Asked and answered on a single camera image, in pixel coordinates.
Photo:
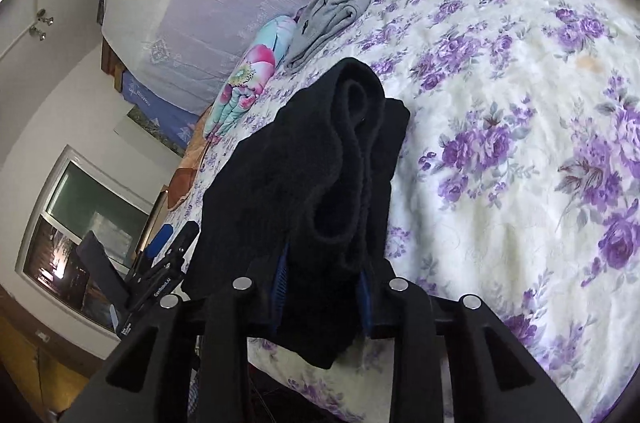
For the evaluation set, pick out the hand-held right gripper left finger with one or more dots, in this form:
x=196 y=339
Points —
x=281 y=288

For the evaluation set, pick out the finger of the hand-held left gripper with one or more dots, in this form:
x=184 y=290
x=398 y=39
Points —
x=187 y=235
x=161 y=239

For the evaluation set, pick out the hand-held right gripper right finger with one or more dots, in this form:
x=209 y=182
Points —
x=365 y=308

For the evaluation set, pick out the black pants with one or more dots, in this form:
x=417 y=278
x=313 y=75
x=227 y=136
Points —
x=300 y=163

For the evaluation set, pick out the window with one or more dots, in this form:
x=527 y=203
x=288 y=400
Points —
x=85 y=198

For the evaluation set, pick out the blue poster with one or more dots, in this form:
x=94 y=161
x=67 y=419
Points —
x=150 y=103

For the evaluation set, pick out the colourful floral pillow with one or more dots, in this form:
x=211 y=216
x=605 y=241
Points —
x=250 y=73

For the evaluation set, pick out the wooden headboard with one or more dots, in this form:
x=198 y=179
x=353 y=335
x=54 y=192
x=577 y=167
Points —
x=107 y=60

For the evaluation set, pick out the purple floral bedspread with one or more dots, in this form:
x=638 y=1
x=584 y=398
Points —
x=500 y=103

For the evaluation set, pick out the grey garment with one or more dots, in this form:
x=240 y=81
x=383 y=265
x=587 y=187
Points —
x=325 y=18

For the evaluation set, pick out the wooden frame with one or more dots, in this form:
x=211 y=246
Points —
x=156 y=213

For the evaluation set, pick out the metal wall hooks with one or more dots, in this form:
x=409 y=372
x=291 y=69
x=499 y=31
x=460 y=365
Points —
x=42 y=22

